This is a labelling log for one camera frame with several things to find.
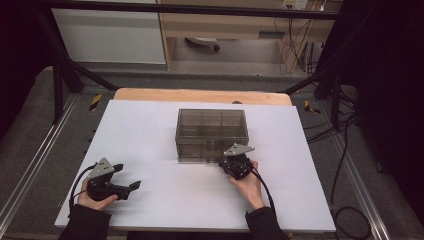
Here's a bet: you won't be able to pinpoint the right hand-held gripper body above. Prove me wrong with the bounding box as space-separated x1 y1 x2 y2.
218 143 256 181

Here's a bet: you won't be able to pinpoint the smoky transparent storage box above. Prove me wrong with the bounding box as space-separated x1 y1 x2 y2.
175 108 250 164

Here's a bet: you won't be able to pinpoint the black curtain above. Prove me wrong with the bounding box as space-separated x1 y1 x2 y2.
324 0 424 228

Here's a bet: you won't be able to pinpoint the white power socket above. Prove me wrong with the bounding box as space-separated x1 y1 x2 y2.
283 0 309 10

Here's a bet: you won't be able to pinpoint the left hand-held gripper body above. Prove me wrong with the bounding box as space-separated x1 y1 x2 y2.
86 157 131 202

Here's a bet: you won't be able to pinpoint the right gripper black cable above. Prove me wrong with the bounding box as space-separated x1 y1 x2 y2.
249 166 278 218

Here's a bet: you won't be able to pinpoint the person's right hand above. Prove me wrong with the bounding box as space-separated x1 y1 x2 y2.
228 160 266 211

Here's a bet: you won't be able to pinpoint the hanging black cables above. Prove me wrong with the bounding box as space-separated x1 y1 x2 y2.
273 0 323 76

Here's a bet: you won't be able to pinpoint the yellow black tape strip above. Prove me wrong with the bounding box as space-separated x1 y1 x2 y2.
88 93 103 112
303 99 321 115

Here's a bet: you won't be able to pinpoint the white cabinet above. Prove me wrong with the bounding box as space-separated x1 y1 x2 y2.
51 8 167 65

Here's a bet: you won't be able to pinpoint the person's left hand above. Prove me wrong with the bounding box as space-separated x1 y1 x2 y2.
77 178 119 212

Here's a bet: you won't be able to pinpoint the aluminium rail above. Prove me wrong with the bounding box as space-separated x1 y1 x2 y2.
0 93 80 231
328 133 393 240

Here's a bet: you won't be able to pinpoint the wooden desk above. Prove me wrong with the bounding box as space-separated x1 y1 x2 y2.
156 0 338 72

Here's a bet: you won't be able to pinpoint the black floor cable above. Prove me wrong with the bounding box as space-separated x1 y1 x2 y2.
302 99 373 240

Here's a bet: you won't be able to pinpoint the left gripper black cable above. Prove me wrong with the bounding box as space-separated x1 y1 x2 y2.
68 162 98 214

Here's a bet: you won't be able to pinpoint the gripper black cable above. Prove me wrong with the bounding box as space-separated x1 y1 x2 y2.
249 166 278 218
68 162 98 214

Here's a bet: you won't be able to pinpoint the office chair base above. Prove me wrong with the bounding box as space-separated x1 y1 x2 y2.
184 36 221 53

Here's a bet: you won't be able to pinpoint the black metal frame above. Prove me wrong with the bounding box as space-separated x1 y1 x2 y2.
33 0 344 133

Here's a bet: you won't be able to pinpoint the smoky transparent drawer with dividers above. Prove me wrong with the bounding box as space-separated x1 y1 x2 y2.
177 146 248 164

